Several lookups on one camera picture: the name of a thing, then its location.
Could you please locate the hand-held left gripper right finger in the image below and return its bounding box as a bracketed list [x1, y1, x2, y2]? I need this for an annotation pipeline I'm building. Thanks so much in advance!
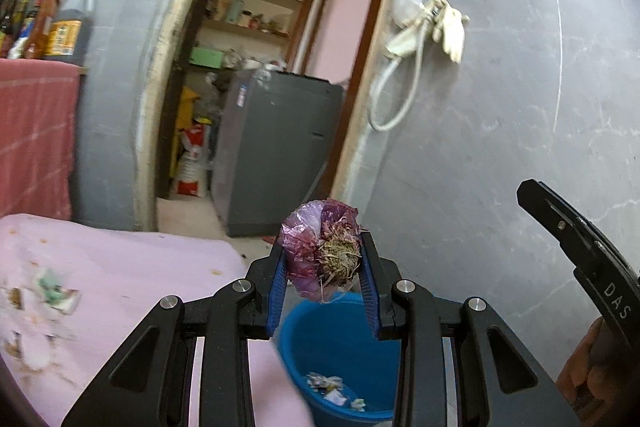
[359, 232, 583, 427]

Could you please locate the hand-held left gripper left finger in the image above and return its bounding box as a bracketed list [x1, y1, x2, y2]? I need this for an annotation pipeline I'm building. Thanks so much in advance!
[60, 247, 289, 427]

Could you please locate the red onion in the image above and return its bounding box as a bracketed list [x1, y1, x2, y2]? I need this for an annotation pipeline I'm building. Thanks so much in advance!
[280, 199, 362, 303]

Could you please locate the blue plastic bucket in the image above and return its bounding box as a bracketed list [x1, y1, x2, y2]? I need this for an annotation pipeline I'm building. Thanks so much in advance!
[276, 292, 403, 425]

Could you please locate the person's right hand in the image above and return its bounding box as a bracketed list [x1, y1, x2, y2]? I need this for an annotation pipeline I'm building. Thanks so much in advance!
[557, 317, 640, 413]

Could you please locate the grey appliance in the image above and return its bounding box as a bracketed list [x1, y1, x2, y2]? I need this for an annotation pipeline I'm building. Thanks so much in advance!
[212, 69, 346, 238]

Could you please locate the pink tablecloth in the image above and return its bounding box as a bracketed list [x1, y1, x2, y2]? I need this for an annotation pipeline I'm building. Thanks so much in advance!
[0, 213, 313, 427]

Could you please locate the white red rice bag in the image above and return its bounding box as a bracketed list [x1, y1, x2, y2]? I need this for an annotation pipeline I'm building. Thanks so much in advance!
[170, 122, 213, 198]

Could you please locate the yellow bag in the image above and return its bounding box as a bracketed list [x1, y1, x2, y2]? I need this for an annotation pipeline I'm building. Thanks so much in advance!
[172, 87, 198, 178]

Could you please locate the white green paper scrap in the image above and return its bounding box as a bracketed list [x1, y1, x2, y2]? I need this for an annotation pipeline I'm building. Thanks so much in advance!
[34, 269, 82, 315]

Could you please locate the green box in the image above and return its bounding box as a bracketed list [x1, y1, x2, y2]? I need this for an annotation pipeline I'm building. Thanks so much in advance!
[190, 47, 224, 68]

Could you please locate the white glove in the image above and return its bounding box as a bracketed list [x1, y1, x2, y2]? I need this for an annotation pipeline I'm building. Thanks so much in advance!
[432, 0, 471, 64]

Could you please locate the pink checked cloth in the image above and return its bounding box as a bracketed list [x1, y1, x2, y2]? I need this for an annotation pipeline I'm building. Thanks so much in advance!
[0, 58, 82, 220]

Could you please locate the large dark oil bottle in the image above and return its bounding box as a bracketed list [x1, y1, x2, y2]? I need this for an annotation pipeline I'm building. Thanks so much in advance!
[44, 0, 96, 62]

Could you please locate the dark bottle with blue label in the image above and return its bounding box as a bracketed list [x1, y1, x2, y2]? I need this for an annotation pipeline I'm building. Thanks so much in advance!
[7, 14, 36, 60]

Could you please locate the door frame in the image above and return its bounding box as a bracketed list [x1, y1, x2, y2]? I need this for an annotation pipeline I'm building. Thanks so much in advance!
[132, 0, 421, 233]

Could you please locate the white hose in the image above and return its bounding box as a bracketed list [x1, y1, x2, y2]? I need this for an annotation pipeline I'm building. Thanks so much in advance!
[369, 0, 441, 131]

